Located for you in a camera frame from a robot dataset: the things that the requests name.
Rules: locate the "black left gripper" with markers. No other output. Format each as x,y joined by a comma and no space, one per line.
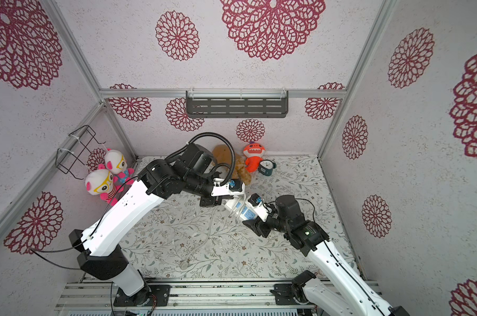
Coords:
212,201

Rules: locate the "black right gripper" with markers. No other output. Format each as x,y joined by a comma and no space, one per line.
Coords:
260,221

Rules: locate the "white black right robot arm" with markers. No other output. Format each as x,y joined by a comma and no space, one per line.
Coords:
353,296

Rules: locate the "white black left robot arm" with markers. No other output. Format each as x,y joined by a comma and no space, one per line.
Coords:
185,170

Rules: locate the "floral table mat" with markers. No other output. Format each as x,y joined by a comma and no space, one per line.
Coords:
180,239

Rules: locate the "brown plush toy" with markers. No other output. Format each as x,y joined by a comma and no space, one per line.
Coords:
223,155

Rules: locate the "teal alarm clock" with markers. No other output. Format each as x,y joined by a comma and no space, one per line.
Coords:
267,167

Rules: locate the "red shark plush toy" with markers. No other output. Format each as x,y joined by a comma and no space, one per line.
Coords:
253,153

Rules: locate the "white plush blue dotted shirt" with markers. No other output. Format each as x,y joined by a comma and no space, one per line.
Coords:
115,162

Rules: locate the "white plush red striped shirt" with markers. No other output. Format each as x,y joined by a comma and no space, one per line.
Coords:
102,183

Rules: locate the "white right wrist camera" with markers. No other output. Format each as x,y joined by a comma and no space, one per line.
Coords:
258,207

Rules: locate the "grey wall shelf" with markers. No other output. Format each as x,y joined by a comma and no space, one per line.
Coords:
236,105

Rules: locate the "black wire basket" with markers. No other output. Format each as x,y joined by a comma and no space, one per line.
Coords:
84,154

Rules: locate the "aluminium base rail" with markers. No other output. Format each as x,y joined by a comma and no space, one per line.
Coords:
181,297

